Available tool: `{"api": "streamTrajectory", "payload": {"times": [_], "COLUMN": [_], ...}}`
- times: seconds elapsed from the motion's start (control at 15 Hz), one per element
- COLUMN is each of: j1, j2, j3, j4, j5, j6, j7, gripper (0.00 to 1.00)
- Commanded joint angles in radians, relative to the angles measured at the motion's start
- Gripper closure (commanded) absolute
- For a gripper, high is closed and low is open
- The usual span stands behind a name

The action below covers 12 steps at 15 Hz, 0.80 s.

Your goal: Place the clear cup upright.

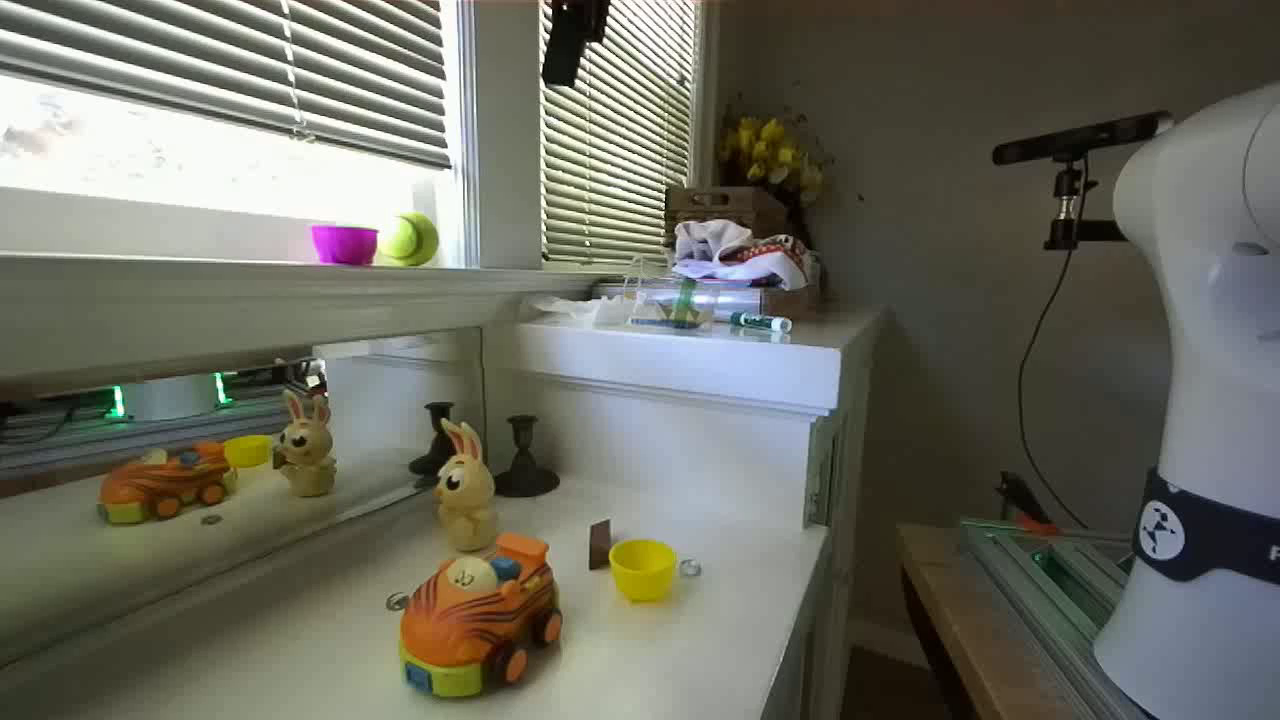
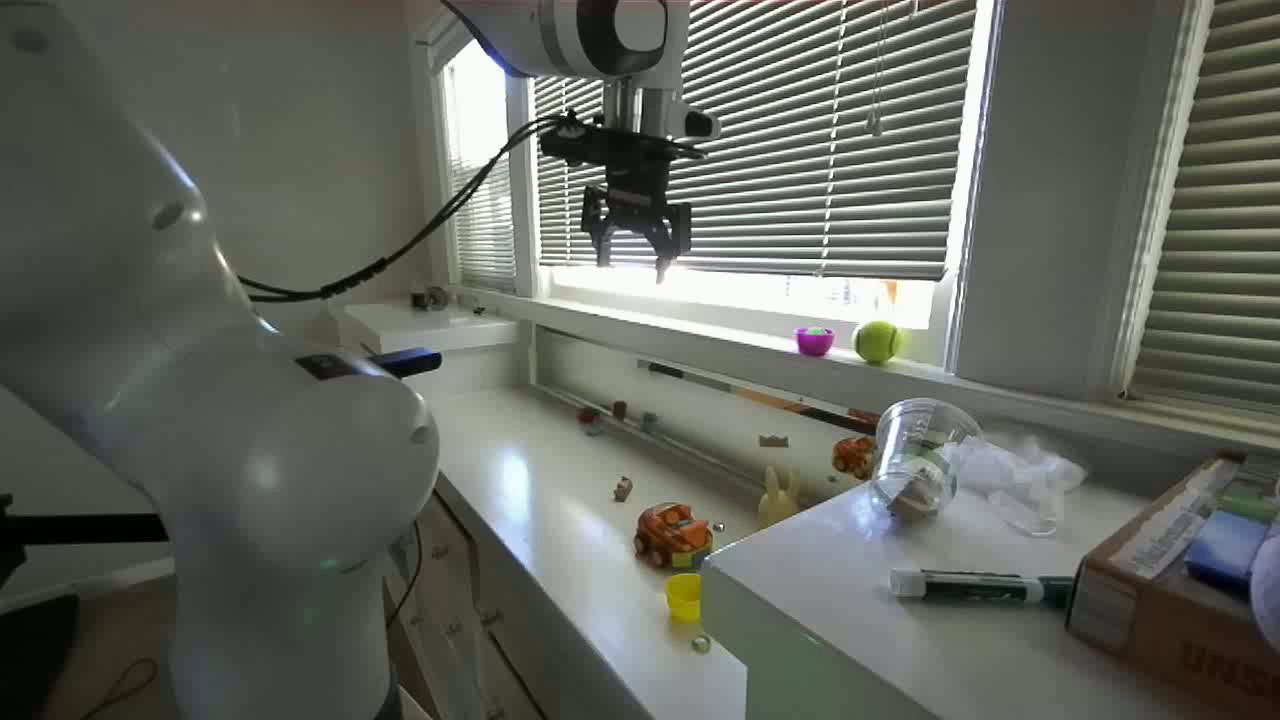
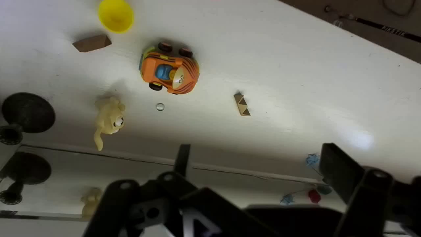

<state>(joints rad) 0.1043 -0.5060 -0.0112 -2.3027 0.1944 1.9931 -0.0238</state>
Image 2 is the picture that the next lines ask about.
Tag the small dark objects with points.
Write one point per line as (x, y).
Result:
(428, 300)

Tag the beige bunny toy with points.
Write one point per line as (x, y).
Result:
(778, 498)

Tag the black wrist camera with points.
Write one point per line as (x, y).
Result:
(574, 137)

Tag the grey window blind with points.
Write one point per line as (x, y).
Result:
(1221, 203)
(801, 135)

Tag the green tennis ball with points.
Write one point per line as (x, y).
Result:
(877, 340)

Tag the white window ledge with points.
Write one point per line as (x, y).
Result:
(745, 332)

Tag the crumpled clear plastic bag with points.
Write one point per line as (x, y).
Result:
(1027, 478)

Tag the white drawer cabinet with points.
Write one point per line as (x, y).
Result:
(532, 534)

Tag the green item in box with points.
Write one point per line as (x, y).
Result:
(1250, 498)

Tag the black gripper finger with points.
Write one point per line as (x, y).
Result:
(600, 222)
(675, 226)

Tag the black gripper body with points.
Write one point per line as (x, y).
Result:
(641, 185)

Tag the black horizontal bar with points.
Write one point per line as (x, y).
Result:
(92, 527)

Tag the clear plastic cup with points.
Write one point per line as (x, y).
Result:
(922, 453)

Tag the small yellow cup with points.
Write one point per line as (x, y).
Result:
(687, 596)

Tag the black stereo camera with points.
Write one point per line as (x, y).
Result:
(410, 362)

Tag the brown cardboard box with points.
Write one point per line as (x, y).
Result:
(1147, 622)

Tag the red orange plush toy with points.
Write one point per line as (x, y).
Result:
(668, 537)

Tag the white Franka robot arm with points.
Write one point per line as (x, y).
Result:
(201, 402)

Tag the pink cup on sill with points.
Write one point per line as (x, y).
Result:
(814, 340)

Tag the white side table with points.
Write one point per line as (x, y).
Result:
(854, 652)

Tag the blue item in box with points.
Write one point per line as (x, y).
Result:
(1225, 547)

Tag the green white marker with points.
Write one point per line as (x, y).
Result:
(980, 587)

